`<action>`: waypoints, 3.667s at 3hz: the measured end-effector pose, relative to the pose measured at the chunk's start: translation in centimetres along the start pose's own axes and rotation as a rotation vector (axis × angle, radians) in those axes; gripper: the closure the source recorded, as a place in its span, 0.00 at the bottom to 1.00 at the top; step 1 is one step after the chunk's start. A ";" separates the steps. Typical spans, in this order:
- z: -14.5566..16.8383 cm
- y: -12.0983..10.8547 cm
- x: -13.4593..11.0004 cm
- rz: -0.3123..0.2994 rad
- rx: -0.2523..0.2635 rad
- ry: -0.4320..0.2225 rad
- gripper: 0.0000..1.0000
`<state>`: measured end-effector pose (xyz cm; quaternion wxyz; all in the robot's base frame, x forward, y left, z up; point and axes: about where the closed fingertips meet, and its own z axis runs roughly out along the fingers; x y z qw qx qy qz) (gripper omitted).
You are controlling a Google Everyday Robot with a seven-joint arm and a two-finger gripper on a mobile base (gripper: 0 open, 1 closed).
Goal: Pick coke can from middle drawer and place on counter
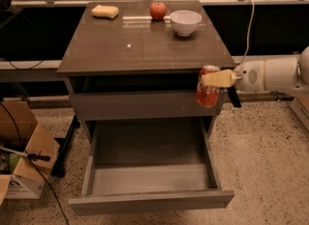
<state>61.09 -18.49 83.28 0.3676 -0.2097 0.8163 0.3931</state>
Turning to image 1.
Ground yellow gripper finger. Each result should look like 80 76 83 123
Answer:
201 70 240 88

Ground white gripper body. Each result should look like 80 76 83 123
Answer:
234 61 266 92

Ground red coke can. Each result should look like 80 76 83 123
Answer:
195 65 220 107

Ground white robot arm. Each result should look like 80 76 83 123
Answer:
200 46 309 97

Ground grey drawer cabinet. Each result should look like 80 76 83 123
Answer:
58 1 235 137

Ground open grey middle drawer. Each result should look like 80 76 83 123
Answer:
69 116 234 215

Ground cardboard box at right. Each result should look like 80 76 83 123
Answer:
290 97 309 130

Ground white bowl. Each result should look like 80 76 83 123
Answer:
170 10 202 37

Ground red apple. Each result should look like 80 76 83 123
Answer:
150 2 167 20

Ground yellow sponge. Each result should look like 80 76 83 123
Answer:
92 5 119 19

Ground black table leg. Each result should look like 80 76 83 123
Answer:
51 116 80 178

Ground brown cardboard box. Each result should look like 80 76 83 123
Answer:
0 101 60 204

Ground white hanging cable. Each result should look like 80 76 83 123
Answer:
239 0 255 66

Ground black floor cable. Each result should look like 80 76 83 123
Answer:
0 102 70 225

